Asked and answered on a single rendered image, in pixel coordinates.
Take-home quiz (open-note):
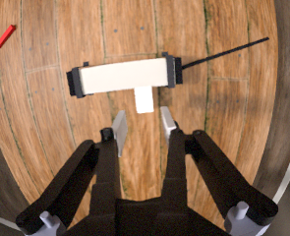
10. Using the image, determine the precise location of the red rectangular bar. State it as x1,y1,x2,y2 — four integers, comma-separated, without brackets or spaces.
0,25,16,48

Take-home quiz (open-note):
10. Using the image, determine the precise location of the white charger with gold prongs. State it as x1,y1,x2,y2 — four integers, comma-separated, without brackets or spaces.
135,87,153,113

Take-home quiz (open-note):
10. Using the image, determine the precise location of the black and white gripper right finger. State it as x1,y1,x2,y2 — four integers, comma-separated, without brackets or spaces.
153,106,278,236

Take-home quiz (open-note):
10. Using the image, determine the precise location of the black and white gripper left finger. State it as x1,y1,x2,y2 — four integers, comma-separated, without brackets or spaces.
16,110,128,236

